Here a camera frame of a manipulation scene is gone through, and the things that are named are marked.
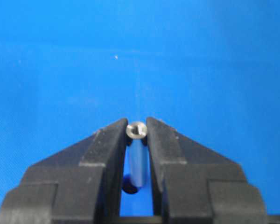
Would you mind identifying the blue table mat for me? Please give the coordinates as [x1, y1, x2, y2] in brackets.
[0, 0, 280, 214]

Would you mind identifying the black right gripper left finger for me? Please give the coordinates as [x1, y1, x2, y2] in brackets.
[0, 119, 128, 224]

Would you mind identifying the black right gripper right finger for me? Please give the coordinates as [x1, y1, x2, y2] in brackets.
[146, 117, 268, 224]

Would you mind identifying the small silver metal shaft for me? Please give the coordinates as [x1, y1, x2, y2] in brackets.
[122, 121, 148, 194]

